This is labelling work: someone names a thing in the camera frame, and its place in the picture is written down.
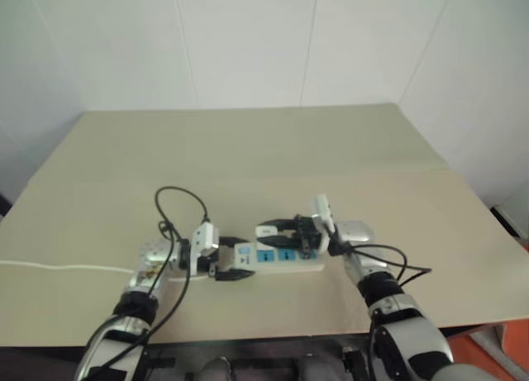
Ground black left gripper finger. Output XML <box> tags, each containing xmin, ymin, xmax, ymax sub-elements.
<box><xmin>217</xmin><ymin>235</ymin><xmax>249</xmax><ymax>250</ymax></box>
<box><xmin>210</xmin><ymin>267</ymin><xmax>257</xmax><ymax>283</ymax></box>

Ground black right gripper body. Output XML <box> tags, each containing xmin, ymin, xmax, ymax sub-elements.
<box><xmin>291</xmin><ymin>214</ymin><xmax>322</xmax><ymax>260</ymax></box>

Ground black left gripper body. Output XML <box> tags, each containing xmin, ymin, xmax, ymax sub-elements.
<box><xmin>197</xmin><ymin>247</ymin><xmax>226</xmax><ymax>280</ymax></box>

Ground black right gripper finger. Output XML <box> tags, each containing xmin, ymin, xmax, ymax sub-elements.
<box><xmin>258</xmin><ymin>234</ymin><xmax>298</xmax><ymax>250</ymax></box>
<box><xmin>256</xmin><ymin>217</ymin><xmax>298</xmax><ymax>230</ymax></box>

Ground white power strip blue sockets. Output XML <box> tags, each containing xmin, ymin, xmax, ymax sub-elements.
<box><xmin>214</xmin><ymin>241</ymin><xmax>326</xmax><ymax>277</ymax></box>

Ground orange floor mat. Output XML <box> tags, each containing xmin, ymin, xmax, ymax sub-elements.
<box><xmin>448</xmin><ymin>310</ymin><xmax>529</xmax><ymax>381</ymax></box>

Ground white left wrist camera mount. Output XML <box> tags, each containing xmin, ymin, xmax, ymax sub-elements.
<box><xmin>188</xmin><ymin>222</ymin><xmax>220</xmax><ymax>275</ymax></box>

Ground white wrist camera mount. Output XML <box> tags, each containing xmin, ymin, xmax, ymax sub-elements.
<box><xmin>188</xmin><ymin>222</ymin><xmax>220</xmax><ymax>275</ymax></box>
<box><xmin>308</xmin><ymin>193</ymin><xmax>336</xmax><ymax>254</ymax></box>

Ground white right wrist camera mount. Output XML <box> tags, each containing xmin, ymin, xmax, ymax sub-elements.
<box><xmin>308</xmin><ymin>193</ymin><xmax>336</xmax><ymax>254</ymax></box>

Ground black frame under table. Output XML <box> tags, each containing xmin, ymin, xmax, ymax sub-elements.
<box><xmin>142</xmin><ymin>330</ymin><xmax>375</xmax><ymax>381</ymax></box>

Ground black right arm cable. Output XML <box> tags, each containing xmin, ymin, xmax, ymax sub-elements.
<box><xmin>328</xmin><ymin>230</ymin><xmax>433</xmax><ymax>285</ymax></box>

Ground white power strip cord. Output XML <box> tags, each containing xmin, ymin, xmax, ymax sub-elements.
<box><xmin>0</xmin><ymin>259</ymin><xmax>207</xmax><ymax>283</ymax></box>

